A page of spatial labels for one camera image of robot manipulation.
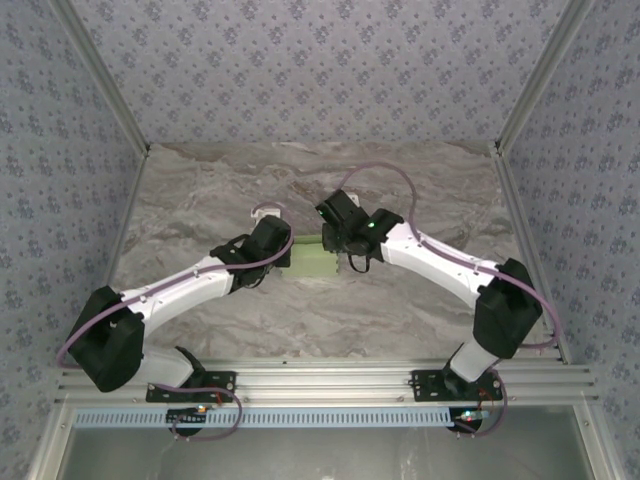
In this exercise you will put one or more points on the light green paper box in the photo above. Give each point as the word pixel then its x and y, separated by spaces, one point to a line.
pixel 312 262

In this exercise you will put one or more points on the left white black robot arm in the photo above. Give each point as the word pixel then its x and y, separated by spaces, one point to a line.
pixel 105 340

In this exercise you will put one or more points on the aluminium cross beam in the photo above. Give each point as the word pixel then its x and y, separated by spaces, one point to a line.
pixel 325 382

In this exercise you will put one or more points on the black controller board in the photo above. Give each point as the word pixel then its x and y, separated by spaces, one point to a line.
pixel 467 422
pixel 185 417

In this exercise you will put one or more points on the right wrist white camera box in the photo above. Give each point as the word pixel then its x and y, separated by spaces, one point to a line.
pixel 354 197

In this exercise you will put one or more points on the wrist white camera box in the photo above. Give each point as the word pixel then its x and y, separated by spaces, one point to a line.
pixel 265 212
pixel 354 197

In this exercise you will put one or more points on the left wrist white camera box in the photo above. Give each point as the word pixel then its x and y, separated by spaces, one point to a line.
pixel 265 212

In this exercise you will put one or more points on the aluminium side rail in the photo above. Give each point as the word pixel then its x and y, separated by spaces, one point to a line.
pixel 126 210
pixel 512 200

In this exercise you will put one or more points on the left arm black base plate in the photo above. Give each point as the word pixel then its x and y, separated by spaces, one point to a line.
pixel 225 387

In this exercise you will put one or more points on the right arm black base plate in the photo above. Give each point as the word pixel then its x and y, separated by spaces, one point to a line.
pixel 425 387

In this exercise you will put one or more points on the aluminium frame post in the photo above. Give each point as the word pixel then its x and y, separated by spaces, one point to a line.
pixel 541 75
pixel 103 75

